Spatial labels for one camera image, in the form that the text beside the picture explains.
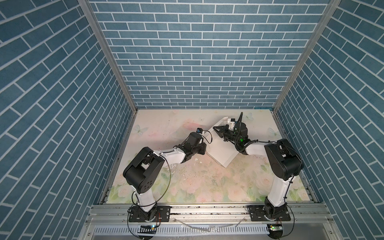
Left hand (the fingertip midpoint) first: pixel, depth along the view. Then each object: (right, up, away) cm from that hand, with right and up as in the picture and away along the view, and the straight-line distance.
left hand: (205, 144), depth 93 cm
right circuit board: (+34, -40, -20) cm, 56 cm away
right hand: (+4, +12, -2) cm, 12 cm away
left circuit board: (-29, -38, -21) cm, 52 cm away
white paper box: (+11, -4, +1) cm, 11 cm away
